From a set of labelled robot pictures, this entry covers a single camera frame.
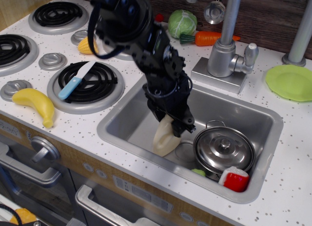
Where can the green plate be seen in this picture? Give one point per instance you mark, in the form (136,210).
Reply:
(290,82)

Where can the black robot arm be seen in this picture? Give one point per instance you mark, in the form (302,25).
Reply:
(128,26)

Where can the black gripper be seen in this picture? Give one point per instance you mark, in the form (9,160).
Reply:
(169,97)

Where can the dishwasher door handle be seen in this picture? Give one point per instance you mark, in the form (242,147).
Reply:
(82,198)

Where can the oven door handle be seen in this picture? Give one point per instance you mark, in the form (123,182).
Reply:
(46,179)

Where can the yellow toy corn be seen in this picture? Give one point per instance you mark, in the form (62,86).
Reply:
(84,47)

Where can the silver stove knob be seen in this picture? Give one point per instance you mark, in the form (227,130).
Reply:
(78,36)
(11,87)
(52,61)

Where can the cream detergent bottle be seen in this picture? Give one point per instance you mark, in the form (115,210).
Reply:
(165,141)

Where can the silver oven dial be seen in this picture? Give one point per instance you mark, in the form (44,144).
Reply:
(44,150)

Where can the silver faucet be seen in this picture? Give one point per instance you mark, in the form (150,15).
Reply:
(224,68)

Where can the red white toy can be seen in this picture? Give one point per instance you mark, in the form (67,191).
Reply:
(234,179)

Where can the grey sink basin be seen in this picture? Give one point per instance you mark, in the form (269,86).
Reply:
(130,125)

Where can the steel pot with lid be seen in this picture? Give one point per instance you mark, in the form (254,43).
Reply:
(218,147)

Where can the hanging clear ladle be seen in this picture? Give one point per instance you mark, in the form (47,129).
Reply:
(214,12)

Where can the yellow toy banana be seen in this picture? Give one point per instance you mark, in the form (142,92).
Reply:
(38,101)

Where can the orange toy carrot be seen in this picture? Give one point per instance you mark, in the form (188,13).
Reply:
(201,38)

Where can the front left stove burner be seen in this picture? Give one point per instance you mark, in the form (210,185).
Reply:
(17,52)

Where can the green toy cabbage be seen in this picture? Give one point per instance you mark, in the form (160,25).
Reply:
(181,22)

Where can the red ketchup bottle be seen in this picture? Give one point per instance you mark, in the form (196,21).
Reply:
(159,18)

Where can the front right stove burner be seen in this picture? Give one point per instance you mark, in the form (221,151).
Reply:
(101,87)

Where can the back left stove burner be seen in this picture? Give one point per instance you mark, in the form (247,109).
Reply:
(58,18)

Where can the green toy piece in sink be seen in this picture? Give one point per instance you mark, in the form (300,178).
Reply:
(200,172)

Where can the blue handled toy knife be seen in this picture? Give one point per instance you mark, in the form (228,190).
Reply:
(76,80)

